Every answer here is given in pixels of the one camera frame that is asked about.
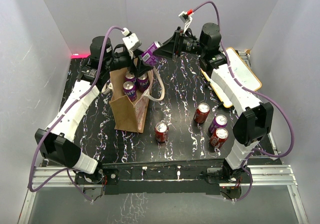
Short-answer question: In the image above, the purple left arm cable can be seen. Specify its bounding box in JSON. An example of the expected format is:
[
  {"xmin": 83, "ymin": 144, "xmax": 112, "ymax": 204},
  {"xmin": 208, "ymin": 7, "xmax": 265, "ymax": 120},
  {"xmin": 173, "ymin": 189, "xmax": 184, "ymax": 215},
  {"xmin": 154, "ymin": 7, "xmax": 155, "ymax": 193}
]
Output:
[{"xmin": 28, "ymin": 26, "xmax": 130, "ymax": 202}]

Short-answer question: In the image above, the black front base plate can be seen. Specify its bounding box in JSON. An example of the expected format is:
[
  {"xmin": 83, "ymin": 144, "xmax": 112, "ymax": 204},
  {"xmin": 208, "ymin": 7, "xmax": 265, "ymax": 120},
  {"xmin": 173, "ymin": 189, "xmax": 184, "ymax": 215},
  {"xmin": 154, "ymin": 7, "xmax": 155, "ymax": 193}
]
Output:
[{"xmin": 75, "ymin": 159, "xmax": 251, "ymax": 195}]

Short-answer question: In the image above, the red cola can centre right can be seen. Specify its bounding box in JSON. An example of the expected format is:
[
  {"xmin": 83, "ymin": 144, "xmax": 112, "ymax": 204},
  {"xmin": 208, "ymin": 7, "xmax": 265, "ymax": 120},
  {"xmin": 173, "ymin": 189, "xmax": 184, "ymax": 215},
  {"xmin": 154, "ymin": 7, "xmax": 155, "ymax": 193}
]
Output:
[{"xmin": 193, "ymin": 103, "xmax": 210, "ymax": 124}]

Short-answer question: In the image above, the yellow framed whiteboard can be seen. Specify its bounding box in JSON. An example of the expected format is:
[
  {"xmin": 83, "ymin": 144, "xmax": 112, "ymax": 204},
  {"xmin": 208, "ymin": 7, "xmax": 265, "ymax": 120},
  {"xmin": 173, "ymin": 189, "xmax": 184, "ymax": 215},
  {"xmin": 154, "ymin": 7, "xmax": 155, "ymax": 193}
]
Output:
[{"xmin": 201, "ymin": 47, "xmax": 262, "ymax": 108}]

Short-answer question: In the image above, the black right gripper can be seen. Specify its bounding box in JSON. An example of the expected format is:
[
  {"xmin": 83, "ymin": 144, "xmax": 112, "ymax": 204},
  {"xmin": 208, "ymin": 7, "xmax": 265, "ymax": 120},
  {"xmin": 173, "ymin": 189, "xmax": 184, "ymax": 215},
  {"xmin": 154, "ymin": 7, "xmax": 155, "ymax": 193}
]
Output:
[{"xmin": 153, "ymin": 27, "xmax": 207, "ymax": 60}]

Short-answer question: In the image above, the red cola can far right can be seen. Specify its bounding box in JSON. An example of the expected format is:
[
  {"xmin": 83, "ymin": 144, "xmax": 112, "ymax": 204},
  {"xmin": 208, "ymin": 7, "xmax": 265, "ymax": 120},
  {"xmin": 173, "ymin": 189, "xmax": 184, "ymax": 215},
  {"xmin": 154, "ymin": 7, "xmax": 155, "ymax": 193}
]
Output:
[{"xmin": 209, "ymin": 127, "xmax": 229, "ymax": 148}]

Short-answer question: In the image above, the purple Fanta can back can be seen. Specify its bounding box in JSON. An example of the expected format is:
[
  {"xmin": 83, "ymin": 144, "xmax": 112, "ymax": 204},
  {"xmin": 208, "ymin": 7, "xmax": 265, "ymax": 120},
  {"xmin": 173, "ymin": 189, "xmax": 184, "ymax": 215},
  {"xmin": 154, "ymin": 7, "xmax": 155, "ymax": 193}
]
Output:
[{"xmin": 123, "ymin": 81, "xmax": 137, "ymax": 102}]

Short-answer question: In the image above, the purple fanta can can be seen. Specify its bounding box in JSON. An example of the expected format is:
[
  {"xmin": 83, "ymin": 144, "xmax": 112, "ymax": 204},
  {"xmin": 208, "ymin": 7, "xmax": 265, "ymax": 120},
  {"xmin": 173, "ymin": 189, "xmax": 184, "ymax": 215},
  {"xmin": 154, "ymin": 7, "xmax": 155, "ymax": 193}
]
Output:
[
  {"xmin": 208, "ymin": 114, "xmax": 228, "ymax": 134},
  {"xmin": 136, "ymin": 73, "xmax": 150, "ymax": 92},
  {"xmin": 124, "ymin": 71, "xmax": 137, "ymax": 84},
  {"xmin": 123, "ymin": 81, "xmax": 137, "ymax": 102},
  {"xmin": 141, "ymin": 41, "xmax": 162, "ymax": 67}
]

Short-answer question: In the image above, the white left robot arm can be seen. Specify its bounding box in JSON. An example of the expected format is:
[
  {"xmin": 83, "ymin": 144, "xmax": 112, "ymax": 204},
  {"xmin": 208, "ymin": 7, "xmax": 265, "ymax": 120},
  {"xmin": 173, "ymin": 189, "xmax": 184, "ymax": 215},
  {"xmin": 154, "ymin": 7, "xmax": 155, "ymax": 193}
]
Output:
[{"xmin": 35, "ymin": 32, "xmax": 151, "ymax": 183}]

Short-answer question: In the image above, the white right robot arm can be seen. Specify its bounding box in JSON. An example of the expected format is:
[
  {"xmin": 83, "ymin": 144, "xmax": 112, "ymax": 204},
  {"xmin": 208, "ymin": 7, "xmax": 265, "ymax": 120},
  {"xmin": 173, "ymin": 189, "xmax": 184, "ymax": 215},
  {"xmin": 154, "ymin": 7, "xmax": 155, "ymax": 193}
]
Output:
[{"xmin": 153, "ymin": 23, "xmax": 274, "ymax": 182}]

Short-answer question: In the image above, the aluminium rail frame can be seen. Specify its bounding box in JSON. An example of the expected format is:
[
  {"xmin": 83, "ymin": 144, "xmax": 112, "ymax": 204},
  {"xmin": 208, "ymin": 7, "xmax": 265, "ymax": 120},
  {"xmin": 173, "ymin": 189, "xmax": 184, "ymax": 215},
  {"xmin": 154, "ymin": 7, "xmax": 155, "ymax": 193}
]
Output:
[{"xmin": 17, "ymin": 50, "xmax": 310, "ymax": 224}]

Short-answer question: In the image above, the red cola can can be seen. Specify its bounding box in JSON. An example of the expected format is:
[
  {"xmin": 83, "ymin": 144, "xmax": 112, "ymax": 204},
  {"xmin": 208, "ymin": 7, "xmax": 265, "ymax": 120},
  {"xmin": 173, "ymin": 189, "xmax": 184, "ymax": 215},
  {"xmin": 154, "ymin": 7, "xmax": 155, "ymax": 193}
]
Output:
[
  {"xmin": 209, "ymin": 127, "xmax": 229, "ymax": 148},
  {"xmin": 154, "ymin": 122, "xmax": 169, "ymax": 143},
  {"xmin": 193, "ymin": 103, "xmax": 210, "ymax": 124}
]

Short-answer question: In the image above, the red cola can front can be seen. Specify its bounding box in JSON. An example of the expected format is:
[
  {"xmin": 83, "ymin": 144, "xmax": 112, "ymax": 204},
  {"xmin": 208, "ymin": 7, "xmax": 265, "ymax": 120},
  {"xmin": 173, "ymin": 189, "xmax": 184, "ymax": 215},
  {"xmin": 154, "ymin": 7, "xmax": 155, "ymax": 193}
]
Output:
[{"xmin": 154, "ymin": 122, "xmax": 169, "ymax": 143}]

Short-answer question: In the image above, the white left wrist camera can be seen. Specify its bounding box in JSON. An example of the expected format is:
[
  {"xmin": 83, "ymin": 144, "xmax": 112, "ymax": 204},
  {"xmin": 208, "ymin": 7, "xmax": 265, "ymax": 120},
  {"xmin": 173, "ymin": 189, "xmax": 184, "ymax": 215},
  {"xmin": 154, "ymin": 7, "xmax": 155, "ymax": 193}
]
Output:
[{"xmin": 121, "ymin": 28, "xmax": 142, "ymax": 59}]

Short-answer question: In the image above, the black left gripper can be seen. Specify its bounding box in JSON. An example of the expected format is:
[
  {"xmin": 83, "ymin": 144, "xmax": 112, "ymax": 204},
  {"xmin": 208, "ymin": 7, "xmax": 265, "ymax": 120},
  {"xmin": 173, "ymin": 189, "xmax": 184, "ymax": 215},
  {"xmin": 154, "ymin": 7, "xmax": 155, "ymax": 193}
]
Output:
[{"xmin": 104, "ymin": 49, "xmax": 154, "ymax": 77}]

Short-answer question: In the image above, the brown canvas tote bag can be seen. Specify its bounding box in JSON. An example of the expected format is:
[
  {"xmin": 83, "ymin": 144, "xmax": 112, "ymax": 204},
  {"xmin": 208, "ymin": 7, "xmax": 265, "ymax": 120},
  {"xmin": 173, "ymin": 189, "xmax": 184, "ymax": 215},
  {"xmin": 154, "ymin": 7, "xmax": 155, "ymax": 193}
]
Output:
[{"xmin": 102, "ymin": 68, "xmax": 165, "ymax": 133}]

